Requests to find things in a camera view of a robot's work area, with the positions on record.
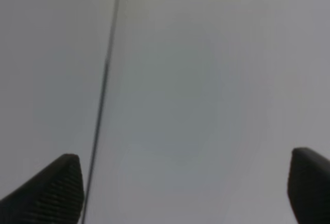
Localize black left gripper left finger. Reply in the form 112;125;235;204
1;154;85;223

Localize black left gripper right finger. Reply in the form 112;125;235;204
287;148;329;224

